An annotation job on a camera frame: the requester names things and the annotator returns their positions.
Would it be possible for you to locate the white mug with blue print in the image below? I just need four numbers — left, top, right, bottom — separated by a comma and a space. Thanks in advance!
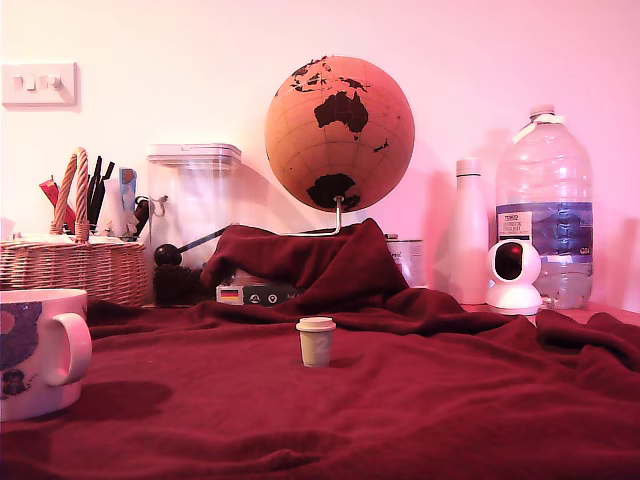
0, 288, 94, 423

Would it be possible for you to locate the white wall switch plate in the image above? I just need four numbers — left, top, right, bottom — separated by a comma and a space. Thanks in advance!
1, 61, 81, 108

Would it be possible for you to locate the white insulated bottle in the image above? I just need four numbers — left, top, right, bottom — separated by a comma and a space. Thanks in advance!
448, 157, 492, 306

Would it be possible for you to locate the red packet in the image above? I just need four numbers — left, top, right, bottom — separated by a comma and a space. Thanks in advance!
39, 176, 91, 236

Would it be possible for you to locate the large clear water bottle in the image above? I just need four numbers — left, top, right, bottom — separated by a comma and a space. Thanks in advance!
495, 104, 596, 311

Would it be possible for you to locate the black dish brush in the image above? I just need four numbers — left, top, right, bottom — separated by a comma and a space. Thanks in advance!
152, 225, 235, 307

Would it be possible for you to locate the dark-handled tool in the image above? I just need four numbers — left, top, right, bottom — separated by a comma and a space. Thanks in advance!
133, 195, 153, 236

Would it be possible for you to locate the dark red fleece cloth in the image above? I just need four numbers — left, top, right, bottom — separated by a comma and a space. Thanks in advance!
0, 217, 640, 480

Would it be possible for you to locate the wicker basket with handle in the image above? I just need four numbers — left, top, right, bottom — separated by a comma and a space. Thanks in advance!
0, 146, 151, 308

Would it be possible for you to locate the black pen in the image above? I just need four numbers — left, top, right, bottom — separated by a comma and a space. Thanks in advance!
98, 160, 117, 204
87, 155, 104, 227

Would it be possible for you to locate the cork globe on metal stand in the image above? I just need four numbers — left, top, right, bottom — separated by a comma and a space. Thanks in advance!
263, 55, 417, 237

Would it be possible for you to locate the white cup-shaped coffee capsule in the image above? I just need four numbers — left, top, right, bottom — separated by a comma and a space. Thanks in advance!
295, 316, 336, 370

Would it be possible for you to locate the white and blue carton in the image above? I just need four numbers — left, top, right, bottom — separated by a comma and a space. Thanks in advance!
118, 166, 140, 236

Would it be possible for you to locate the metal tin with label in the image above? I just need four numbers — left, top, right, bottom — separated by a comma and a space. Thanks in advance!
385, 233, 427, 290

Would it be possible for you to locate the pale flat box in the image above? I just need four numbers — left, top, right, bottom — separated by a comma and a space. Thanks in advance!
232, 268, 302, 289

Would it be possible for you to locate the small white round camera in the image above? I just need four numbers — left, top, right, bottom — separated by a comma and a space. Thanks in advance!
485, 240, 545, 317

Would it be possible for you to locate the black box with German flag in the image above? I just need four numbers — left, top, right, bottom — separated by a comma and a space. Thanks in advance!
215, 279, 312, 308

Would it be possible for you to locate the clear plastic container with lid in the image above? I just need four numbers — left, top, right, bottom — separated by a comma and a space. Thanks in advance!
145, 143, 244, 272

